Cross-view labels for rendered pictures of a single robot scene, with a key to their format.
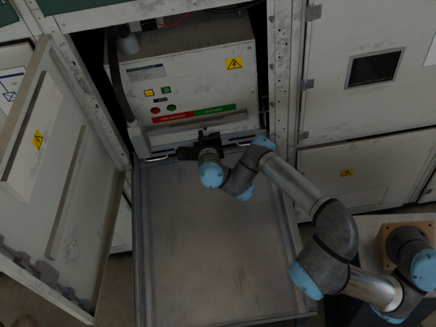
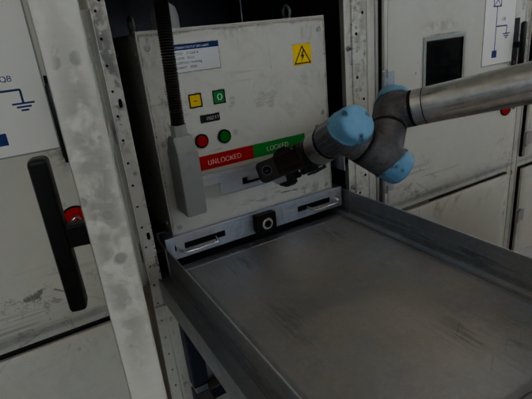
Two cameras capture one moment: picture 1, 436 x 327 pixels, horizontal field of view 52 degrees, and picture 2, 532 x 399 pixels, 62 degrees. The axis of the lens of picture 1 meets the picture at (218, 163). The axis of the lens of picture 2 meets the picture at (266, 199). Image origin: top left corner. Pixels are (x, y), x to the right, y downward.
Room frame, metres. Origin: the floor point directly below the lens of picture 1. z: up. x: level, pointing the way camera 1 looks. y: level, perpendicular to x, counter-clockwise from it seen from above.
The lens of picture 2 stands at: (0.11, 0.60, 1.36)
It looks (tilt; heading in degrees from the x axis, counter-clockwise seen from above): 20 degrees down; 329
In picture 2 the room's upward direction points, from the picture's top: 6 degrees counter-clockwise
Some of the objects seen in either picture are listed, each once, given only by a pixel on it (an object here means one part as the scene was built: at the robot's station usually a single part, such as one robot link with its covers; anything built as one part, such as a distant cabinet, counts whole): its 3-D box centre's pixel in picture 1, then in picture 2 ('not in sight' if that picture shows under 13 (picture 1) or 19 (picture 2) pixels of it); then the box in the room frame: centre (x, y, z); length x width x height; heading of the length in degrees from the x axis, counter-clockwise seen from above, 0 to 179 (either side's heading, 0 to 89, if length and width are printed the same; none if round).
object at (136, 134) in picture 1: (139, 137); (185, 174); (1.01, 0.26, 1.09); 0.08 x 0.05 x 0.17; 177
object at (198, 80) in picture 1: (191, 103); (251, 127); (1.07, 0.05, 1.15); 0.48 x 0.01 x 0.48; 87
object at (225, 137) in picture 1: (200, 139); (258, 218); (1.08, 0.05, 0.89); 0.54 x 0.05 x 0.06; 87
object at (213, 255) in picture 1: (214, 235); (355, 307); (0.69, 0.07, 0.82); 0.68 x 0.62 x 0.06; 177
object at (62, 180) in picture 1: (66, 193); (98, 167); (0.76, 0.48, 1.21); 0.63 x 0.07 x 0.74; 166
